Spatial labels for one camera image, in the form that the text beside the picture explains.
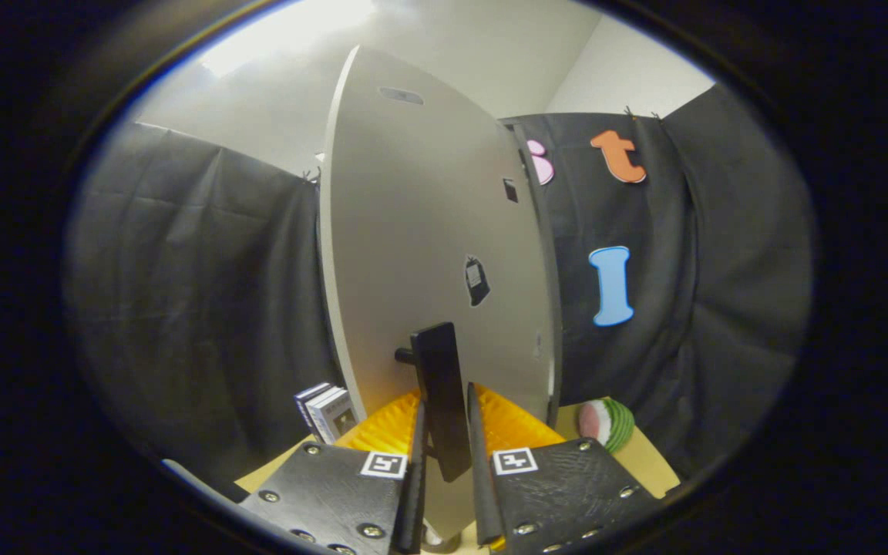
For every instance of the watermelon slice toy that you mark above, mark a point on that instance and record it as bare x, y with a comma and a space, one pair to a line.
606, 424

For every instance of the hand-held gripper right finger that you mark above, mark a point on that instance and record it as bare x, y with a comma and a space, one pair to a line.
481, 478

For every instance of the dark grey shoe cabinet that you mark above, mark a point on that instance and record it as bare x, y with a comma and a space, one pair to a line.
553, 308

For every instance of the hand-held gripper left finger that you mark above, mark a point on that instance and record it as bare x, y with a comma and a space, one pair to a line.
413, 478

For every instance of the stack of books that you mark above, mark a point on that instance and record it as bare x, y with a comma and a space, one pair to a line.
330, 412

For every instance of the black backdrop cloth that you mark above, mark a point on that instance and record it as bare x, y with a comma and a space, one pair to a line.
182, 293

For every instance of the white shoe cabinet door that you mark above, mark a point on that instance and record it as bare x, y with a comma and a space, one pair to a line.
413, 216

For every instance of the ceiling light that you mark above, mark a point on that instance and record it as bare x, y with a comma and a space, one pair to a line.
290, 31

